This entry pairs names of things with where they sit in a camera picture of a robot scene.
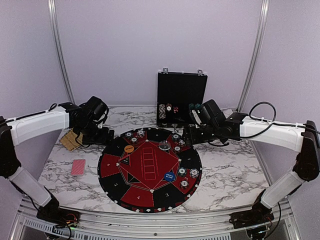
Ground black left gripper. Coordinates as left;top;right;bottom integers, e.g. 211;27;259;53
75;120;114;147

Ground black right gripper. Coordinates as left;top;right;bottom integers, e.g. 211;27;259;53
182;124;220;146

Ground clear acrylic dealer button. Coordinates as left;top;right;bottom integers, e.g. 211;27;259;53
158;140;171;151

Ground red playing card deck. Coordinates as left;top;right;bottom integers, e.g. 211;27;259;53
70;159;86;176

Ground orange big blind button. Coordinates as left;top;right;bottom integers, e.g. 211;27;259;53
124;145;135;154

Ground black triangular all-in marker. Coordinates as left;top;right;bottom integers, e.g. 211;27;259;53
120;156;131;166

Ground blue small blind button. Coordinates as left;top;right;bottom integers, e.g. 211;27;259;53
163;172;176;182

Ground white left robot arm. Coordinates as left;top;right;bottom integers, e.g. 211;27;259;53
0;96;114;223

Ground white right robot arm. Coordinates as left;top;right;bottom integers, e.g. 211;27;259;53
183;110;320;224

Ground woven bamboo tray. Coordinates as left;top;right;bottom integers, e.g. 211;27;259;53
59;129;83;152

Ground teal chips in case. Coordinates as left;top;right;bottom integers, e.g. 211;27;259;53
188;103;201;116

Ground cream blue chips in case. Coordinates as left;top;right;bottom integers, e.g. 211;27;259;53
158;103;173;120

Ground black chip carrying case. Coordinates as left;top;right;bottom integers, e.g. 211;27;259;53
156;68;208;128

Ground round red black poker mat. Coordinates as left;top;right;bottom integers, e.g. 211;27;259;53
97;127;202;213

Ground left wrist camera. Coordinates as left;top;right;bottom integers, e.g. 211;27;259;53
85;96;109;126

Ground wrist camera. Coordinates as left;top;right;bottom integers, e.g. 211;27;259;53
85;96;109;126
189;99;227;128

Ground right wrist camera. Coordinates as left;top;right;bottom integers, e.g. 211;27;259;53
189;99;227;128

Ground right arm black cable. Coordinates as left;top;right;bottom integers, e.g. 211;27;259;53
243;101;320;140

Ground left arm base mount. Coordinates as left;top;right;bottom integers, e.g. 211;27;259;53
36;196;80;227

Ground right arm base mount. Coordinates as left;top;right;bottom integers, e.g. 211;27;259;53
229;201;275;229

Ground aluminium front rail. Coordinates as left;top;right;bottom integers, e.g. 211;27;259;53
9;197;301;240

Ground left aluminium frame post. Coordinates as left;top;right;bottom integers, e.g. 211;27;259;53
47;0;75;103

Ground aluminium frame post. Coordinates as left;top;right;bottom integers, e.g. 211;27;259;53
235;0;270;112
47;0;75;103

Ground right aluminium frame post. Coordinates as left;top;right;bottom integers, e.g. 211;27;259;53
235;0;270;112

